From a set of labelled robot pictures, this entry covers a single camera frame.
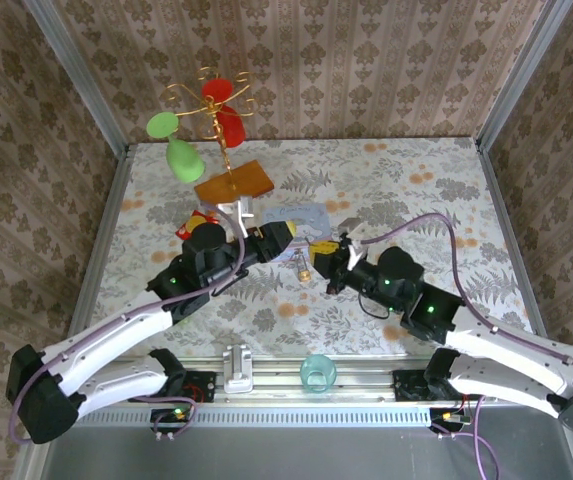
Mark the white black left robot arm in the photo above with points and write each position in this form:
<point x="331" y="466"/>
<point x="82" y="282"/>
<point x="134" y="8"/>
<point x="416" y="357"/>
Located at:
<point x="116" y="325"/>

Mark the pale blue cartoon card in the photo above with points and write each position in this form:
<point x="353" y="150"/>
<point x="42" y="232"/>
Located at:
<point x="306" y="220"/>

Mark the red yellow snack packet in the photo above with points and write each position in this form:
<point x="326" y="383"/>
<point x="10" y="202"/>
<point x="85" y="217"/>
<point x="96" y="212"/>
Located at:
<point x="197" y="220"/>

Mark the gold rack with wooden base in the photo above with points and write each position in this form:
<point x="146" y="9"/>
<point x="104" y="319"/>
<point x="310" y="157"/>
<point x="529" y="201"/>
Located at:
<point x="236" y="182"/>

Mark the green wine glass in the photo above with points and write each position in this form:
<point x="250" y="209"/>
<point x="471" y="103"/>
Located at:
<point x="183" y="160"/>

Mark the teal glass cup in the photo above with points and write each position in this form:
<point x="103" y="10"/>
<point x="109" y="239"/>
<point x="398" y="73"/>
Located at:
<point x="317" y="374"/>

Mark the red wine glass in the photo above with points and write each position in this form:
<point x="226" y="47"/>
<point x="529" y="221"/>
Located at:
<point x="231" y="127"/>

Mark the small black circuit board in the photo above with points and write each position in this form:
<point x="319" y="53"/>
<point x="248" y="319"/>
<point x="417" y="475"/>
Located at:
<point x="448" y="417"/>
<point x="171" y="416"/>

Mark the grey metal shelf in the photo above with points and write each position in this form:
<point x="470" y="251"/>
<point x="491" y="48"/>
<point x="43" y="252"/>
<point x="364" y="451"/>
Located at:
<point x="291" y="455"/>

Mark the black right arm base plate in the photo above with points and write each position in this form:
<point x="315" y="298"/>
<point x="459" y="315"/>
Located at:
<point x="408" y="385"/>

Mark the white plastic bracket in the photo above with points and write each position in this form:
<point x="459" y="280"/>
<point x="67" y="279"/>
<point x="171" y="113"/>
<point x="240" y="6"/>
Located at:
<point x="237" y="372"/>

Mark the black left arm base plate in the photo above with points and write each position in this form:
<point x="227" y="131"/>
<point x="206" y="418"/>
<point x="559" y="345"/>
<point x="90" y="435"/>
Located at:
<point x="201" y="385"/>

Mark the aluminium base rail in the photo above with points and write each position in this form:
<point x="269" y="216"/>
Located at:
<point x="276" y="382"/>

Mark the aluminium frame post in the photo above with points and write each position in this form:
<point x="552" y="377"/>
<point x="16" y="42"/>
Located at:
<point x="78" y="75"/>
<point x="518" y="75"/>

